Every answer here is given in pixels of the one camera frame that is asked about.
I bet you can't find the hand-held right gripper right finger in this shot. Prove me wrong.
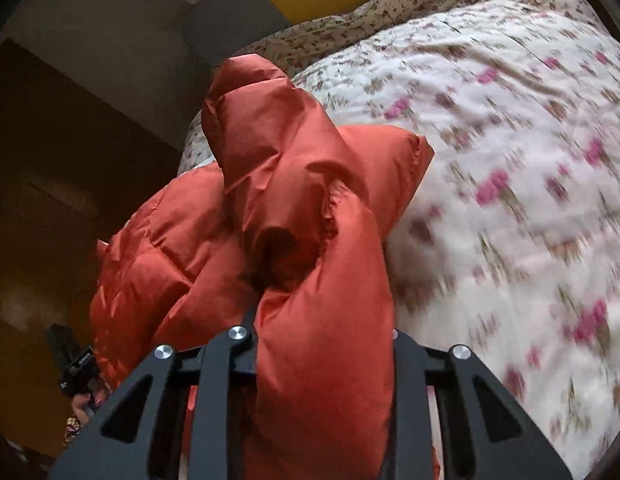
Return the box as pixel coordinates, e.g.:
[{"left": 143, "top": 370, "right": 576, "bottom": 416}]
[{"left": 380, "top": 329, "right": 574, "bottom": 480}]

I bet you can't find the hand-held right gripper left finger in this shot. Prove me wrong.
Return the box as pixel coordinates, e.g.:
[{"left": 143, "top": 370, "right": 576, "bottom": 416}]
[{"left": 50, "top": 305, "right": 261, "bottom": 480}]

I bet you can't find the orange puffer jacket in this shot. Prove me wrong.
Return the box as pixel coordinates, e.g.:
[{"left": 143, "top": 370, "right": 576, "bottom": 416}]
[{"left": 88, "top": 54, "right": 435, "bottom": 480}]

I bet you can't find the person's left hand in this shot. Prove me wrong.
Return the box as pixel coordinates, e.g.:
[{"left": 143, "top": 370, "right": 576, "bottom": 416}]
[{"left": 70, "top": 389, "right": 111, "bottom": 423}]

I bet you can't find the brown wooden wardrobe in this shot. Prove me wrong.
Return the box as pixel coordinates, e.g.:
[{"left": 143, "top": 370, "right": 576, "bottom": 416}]
[{"left": 0, "top": 35, "right": 191, "bottom": 461}]

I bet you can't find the floral quilt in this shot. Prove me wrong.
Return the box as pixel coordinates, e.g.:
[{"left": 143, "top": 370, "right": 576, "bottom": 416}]
[{"left": 177, "top": 0, "right": 620, "bottom": 480}]

